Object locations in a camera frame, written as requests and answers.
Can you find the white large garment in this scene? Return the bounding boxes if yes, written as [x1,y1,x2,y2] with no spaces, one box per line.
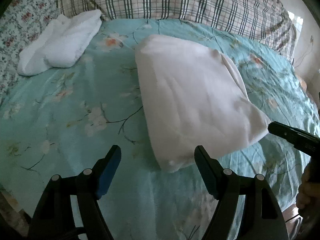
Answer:
[135,35,270,172]

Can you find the person's right hand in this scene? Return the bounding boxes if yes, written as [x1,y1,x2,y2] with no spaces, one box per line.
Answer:
[296,163,319,210]

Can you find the teal floral bed sheet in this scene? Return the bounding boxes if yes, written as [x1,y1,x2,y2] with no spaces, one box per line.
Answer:
[1,20,319,239]

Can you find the plaid pillow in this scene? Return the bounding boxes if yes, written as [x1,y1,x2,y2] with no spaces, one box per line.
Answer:
[57,0,296,61]

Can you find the white folded towel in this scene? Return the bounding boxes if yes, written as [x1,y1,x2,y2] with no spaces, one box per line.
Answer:
[17,10,102,76]

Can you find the floral patterned pillow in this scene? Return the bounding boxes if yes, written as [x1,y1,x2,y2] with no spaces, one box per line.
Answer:
[1,0,57,102]

